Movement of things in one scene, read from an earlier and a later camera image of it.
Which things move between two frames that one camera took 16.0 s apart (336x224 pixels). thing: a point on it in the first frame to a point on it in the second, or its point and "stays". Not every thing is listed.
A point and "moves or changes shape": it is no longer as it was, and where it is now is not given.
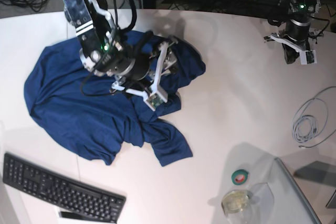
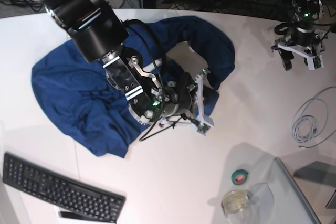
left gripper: (139, 69) to (177, 98)
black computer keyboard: (24, 175) stays
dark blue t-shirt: (94, 125) moves or changes shape
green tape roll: (239, 176) stays
